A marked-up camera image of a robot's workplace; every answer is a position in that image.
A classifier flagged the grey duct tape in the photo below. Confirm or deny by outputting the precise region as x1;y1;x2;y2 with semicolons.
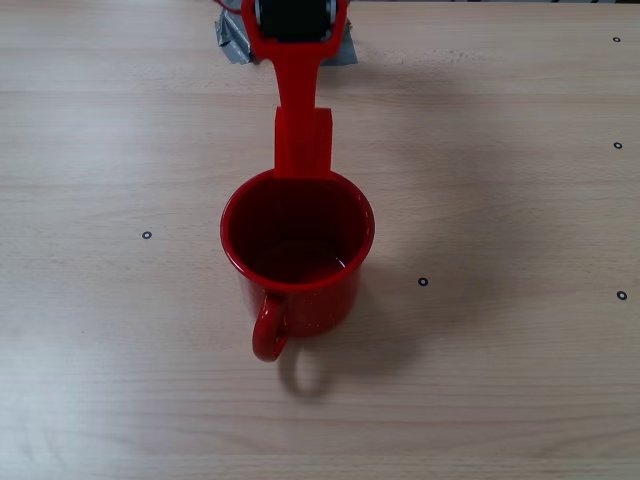
214;8;359;67

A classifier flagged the red enamel mug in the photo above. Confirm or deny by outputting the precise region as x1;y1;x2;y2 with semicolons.
219;167;376;364

